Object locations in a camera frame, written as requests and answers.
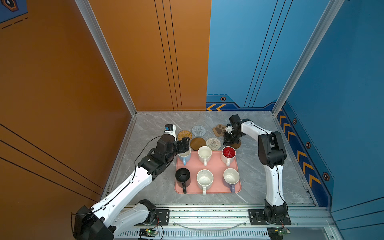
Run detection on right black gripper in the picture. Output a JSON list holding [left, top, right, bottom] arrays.
[[222, 130, 243, 145]]

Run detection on dark brown round coaster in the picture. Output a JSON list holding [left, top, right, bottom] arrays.
[[230, 140, 242, 150]]

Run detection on white mug blue handle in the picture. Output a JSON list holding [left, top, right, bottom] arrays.
[[178, 149, 192, 166]]

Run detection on woven orange round coaster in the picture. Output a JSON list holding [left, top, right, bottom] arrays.
[[177, 131, 193, 141]]

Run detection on paw print brown coaster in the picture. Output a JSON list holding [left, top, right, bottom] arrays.
[[213, 124, 226, 137]]

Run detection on grey round patterned coaster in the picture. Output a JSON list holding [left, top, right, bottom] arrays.
[[191, 125, 206, 137]]

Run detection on black mug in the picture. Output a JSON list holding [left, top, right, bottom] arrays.
[[175, 168, 191, 194]]

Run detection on white mug purple handle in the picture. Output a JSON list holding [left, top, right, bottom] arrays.
[[223, 168, 240, 194]]

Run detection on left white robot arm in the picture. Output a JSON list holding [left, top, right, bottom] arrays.
[[71, 134, 190, 240]]

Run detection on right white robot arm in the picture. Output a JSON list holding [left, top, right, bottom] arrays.
[[224, 115, 289, 225]]

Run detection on plain brown round coaster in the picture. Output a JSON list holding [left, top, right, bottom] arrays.
[[190, 137, 206, 151]]

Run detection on white patterned round coaster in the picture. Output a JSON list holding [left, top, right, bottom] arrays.
[[206, 137, 222, 151]]

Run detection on red interior mug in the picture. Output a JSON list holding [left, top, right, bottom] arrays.
[[221, 146, 236, 167]]

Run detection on cream white mug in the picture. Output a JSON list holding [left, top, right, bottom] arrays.
[[198, 146, 213, 167]]

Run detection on pink rectangular tray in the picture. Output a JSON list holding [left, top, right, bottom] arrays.
[[175, 151, 242, 195]]

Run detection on white mug front centre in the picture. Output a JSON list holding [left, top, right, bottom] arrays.
[[197, 169, 214, 196]]

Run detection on left green circuit board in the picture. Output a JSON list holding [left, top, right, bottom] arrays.
[[139, 229, 159, 240]]

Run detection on right circuit board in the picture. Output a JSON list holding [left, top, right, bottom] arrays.
[[267, 228, 291, 240]]

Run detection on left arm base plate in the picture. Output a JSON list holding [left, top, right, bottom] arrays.
[[135, 209, 170, 227]]

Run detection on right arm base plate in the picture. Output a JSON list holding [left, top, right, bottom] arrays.
[[248, 209, 292, 226]]

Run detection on aluminium front rail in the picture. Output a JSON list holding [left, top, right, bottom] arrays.
[[80, 205, 340, 230]]

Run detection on right aluminium corner post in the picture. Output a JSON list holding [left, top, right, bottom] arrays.
[[272, 0, 345, 117]]

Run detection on aluminium corner post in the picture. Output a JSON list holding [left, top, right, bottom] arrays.
[[75, 0, 137, 117], [272, 0, 345, 117]]

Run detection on left aluminium corner post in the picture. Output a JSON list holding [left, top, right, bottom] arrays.
[[75, 0, 137, 117]]

